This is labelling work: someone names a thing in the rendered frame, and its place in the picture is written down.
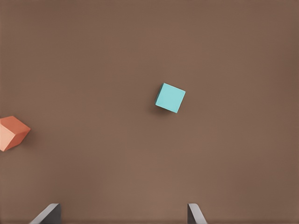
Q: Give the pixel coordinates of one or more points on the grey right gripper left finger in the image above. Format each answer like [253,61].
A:
[49,215]

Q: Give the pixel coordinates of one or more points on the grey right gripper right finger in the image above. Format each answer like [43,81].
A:
[195,215]

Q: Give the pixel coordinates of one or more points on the red wooden cube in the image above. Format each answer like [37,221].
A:
[11,134]

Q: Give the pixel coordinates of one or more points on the blue wooden cube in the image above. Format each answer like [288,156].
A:
[170,98]

